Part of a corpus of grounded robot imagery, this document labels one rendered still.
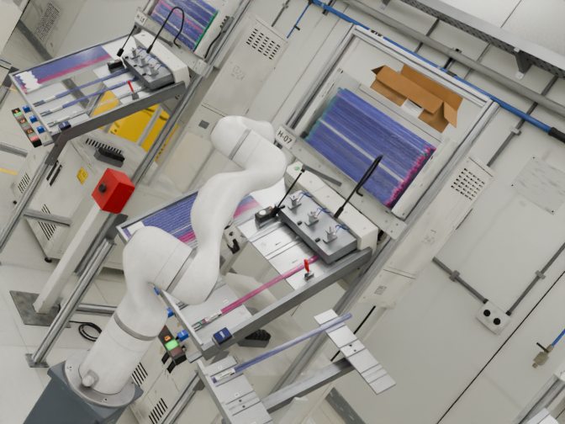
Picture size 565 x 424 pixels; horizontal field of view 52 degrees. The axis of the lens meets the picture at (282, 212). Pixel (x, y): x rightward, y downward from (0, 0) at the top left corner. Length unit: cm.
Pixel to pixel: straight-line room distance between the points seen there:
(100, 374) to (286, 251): 92
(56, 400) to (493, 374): 250
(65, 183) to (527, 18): 287
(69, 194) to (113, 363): 193
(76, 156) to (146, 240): 202
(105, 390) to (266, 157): 70
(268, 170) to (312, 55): 319
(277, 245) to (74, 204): 140
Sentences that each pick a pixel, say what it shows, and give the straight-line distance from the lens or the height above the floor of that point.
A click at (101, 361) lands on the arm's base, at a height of 79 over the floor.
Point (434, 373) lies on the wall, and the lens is 363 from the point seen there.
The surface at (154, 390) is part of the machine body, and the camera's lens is 257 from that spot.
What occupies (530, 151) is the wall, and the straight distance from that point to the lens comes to 364.
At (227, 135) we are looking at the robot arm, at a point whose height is 137.
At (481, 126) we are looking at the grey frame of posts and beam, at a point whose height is 180.
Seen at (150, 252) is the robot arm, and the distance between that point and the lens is 136.
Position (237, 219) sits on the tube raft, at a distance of 228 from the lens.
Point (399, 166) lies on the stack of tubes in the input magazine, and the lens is 215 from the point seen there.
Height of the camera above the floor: 160
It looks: 12 degrees down
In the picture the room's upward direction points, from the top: 35 degrees clockwise
